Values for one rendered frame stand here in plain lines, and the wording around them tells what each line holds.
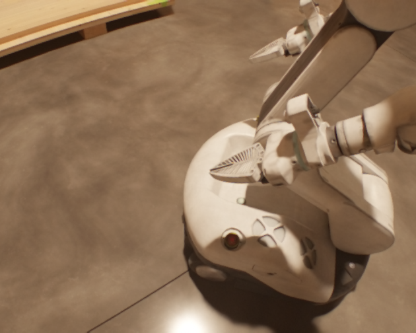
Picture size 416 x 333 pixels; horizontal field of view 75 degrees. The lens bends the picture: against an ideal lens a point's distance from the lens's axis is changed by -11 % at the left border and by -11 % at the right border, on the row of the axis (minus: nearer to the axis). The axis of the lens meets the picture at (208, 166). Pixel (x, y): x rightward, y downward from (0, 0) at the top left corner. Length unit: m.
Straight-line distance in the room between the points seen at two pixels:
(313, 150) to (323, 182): 0.31
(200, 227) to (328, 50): 0.54
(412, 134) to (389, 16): 0.19
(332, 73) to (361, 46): 0.08
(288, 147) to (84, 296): 0.90
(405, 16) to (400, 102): 0.15
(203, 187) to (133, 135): 0.74
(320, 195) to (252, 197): 0.24
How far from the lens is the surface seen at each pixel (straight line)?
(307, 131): 0.47
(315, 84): 0.64
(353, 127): 0.48
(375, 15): 0.54
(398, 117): 0.45
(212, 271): 1.01
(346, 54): 0.61
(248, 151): 0.58
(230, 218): 0.82
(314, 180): 0.77
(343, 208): 0.84
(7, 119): 1.91
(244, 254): 0.80
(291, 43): 0.87
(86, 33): 2.44
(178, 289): 1.12
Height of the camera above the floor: 1.07
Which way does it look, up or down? 51 degrees down
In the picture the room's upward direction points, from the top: 5 degrees clockwise
